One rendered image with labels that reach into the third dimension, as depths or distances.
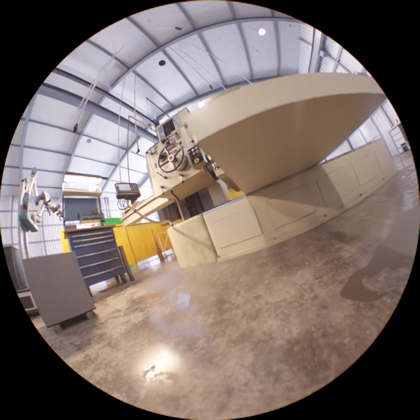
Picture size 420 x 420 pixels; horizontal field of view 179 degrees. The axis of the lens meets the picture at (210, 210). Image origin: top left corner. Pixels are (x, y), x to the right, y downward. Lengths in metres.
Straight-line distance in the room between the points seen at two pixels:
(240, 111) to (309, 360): 0.63
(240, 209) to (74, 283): 1.71
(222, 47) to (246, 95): 8.03
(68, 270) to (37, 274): 0.29
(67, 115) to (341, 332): 10.50
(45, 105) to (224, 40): 9.64
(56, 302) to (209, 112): 1.40
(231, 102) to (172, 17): 7.52
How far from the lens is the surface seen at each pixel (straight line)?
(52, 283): 1.28
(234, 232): 1.46
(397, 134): 6.35
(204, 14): 7.88
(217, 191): 2.16
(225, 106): 0.36
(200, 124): 0.35
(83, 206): 2.87
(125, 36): 8.11
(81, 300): 1.31
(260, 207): 1.43
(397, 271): 0.67
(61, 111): 10.06
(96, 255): 2.17
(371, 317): 0.52
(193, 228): 1.63
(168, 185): 1.79
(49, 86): 6.25
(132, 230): 3.99
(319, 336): 0.48
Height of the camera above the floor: 0.41
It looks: 7 degrees up
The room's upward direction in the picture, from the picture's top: 21 degrees counter-clockwise
